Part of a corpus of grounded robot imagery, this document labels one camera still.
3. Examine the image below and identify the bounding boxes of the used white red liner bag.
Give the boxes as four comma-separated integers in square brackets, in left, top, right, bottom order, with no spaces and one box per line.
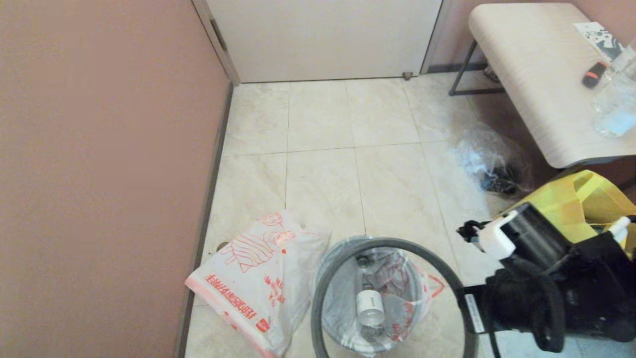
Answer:
[320,244,445,356]

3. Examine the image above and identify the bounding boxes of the grey bin retaining ring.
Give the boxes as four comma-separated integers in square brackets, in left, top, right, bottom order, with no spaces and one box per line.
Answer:
[312,238,478,358]

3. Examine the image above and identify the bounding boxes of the yellow fabric bag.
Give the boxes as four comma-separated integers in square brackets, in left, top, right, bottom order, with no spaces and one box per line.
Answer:
[497,170,636,259]

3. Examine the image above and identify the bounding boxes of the clear plastic bag dark contents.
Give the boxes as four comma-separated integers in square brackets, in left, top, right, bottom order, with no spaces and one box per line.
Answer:
[455,124,535,197]

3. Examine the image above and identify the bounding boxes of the clear plastic water bottle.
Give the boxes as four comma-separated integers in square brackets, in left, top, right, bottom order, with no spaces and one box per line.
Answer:
[355,290,387,339]

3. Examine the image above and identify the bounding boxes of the beige table with metal legs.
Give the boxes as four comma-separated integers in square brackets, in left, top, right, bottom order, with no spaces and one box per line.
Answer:
[450,2,636,169]

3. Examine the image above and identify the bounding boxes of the clear bottle with blue tint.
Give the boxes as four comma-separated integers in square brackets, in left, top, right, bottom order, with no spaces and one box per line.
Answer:
[591,42,636,138]

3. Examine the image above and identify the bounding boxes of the black orange small device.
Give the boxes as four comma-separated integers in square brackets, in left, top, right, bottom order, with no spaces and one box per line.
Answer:
[582,61,608,90]

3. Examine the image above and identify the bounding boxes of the black white printed leaflet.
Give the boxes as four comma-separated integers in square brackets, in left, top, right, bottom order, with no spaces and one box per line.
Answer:
[573,21,625,61]

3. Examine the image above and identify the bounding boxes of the white door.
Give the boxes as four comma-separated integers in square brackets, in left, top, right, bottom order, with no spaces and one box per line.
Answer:
[206,0,443,84]

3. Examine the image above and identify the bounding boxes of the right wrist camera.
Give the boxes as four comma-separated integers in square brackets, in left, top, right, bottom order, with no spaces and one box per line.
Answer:
[456,219,485,244]

